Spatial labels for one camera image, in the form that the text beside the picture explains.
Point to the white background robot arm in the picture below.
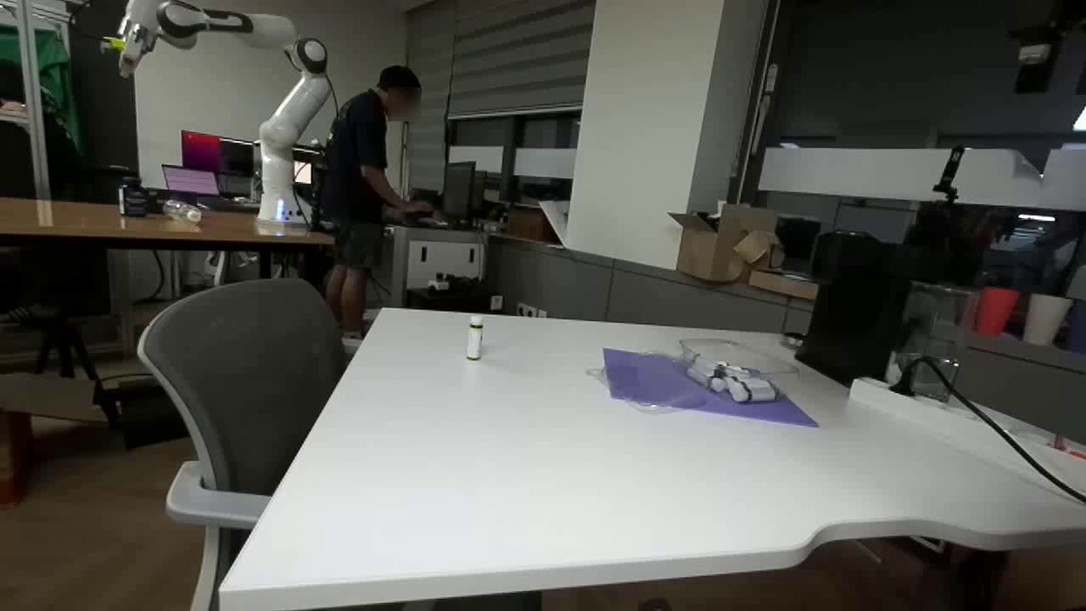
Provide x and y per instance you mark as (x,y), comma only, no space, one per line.
(287,112)

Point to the open cardboard box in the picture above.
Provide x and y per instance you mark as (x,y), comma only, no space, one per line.
(723,241)

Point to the clear plastic bottle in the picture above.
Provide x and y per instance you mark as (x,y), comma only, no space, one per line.
(180,208)

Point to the black box on wooden table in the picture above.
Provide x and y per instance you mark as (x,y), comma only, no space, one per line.
(133,197)

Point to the white cabinet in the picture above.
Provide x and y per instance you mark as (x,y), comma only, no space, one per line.
(435,261)

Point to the purple mat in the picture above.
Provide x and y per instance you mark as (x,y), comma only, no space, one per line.
(649,377)

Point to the dark computer monitor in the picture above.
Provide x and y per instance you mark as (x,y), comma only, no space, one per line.
(460,192)

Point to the person in black shirt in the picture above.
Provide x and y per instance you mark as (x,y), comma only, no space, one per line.
(359,171)

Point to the grey mesh office chair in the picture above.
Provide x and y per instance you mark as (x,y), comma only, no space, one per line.
(241,374)

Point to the black computer tower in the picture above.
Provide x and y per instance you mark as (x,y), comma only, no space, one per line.
(856,305)

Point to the laptop with purple screen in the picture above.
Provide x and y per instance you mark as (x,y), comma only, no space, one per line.
(190,182)

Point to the pink monitor screen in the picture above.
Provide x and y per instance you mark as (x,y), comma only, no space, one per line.
(202,146)

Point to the wooden table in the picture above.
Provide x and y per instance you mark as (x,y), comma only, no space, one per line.
(137,222)

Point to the orange cup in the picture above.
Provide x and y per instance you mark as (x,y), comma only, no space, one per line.
(996,310)

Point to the black tripod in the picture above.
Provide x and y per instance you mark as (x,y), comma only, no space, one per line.
(63,339)

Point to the white cup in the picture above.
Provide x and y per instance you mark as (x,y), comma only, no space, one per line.
(1047,318)

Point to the green cloth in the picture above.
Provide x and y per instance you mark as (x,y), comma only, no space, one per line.
(46,87)

